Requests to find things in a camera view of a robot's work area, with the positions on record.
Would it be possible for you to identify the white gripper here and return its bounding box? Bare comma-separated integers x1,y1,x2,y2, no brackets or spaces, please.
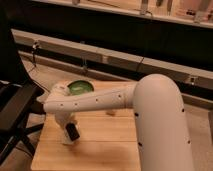
55,113,80,141

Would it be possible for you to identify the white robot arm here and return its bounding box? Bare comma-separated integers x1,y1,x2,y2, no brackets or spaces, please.
43,74,195,171

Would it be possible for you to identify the white sponge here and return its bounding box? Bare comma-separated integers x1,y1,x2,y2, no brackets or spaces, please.
61,134,79,145

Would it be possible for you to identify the green bowl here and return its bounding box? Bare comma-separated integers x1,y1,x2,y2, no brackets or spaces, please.
68,80,94,95

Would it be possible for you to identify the black office chair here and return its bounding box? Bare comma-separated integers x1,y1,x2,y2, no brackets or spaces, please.
0,2,46,165

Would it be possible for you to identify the black hanging cable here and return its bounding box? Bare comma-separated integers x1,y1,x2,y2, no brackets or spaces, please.
27,40,51,94

